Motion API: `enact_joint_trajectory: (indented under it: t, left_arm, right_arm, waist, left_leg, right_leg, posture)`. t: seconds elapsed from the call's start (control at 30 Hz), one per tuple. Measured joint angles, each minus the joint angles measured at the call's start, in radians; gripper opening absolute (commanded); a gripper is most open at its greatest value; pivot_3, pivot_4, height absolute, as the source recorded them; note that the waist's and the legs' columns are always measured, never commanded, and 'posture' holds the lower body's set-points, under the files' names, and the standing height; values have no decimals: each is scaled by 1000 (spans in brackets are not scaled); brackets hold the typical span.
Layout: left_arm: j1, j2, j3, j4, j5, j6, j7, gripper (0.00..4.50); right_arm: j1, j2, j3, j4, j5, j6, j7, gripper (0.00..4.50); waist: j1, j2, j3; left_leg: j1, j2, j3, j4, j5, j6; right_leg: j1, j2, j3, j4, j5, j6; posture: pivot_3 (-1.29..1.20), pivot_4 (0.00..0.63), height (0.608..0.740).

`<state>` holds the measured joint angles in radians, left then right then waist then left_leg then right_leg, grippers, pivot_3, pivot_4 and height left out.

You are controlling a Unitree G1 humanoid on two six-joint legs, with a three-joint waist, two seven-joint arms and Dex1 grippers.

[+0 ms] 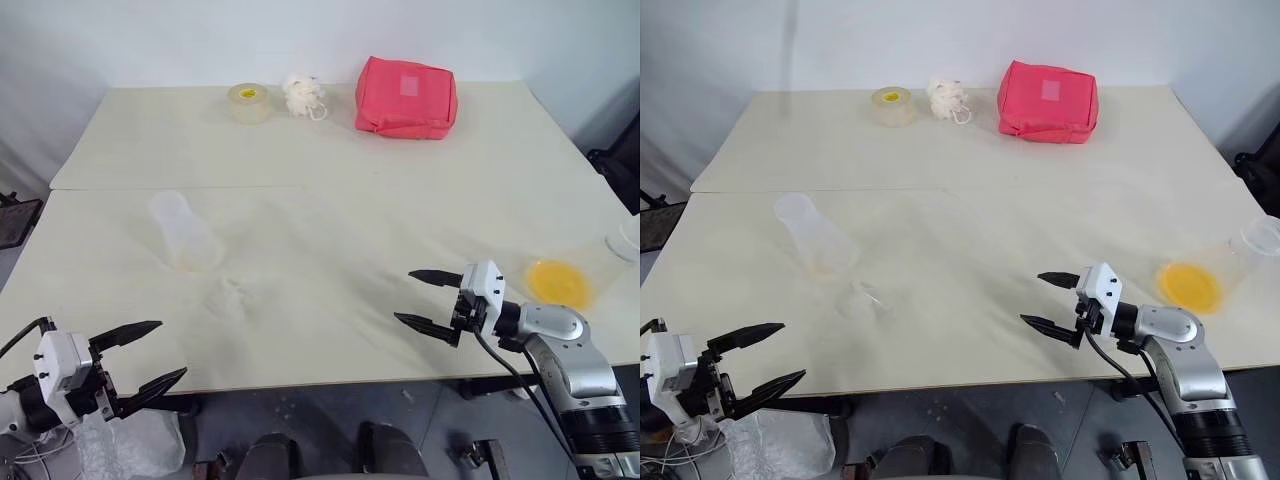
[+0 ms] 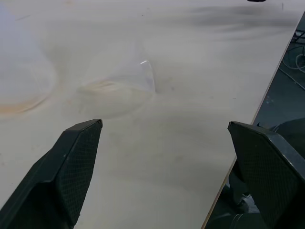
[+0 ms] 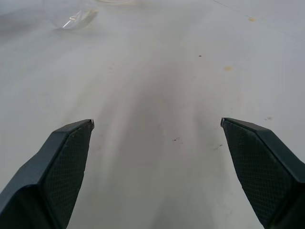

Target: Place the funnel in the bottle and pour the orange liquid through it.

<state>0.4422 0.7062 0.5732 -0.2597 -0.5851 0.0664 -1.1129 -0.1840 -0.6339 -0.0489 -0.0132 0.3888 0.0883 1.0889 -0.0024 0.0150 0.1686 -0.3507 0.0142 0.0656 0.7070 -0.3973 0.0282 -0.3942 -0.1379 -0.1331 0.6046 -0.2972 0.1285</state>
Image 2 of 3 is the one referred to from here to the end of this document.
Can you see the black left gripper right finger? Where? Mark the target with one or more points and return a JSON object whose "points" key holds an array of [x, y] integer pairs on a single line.
{"points": [[269, 171]]}

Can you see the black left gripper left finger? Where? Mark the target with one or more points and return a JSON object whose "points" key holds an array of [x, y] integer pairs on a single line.
{"points": [[59, 176]]}

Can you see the translucent plastic container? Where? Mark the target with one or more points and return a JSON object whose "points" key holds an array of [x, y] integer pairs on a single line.
{"points": [[21, 71]]}

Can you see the clear plastic cup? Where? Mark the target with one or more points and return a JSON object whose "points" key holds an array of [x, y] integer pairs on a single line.
{"points": [[119, 95]]}

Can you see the black object at table edge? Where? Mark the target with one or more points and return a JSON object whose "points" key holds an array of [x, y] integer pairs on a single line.
{"points": [[256, 1]]}

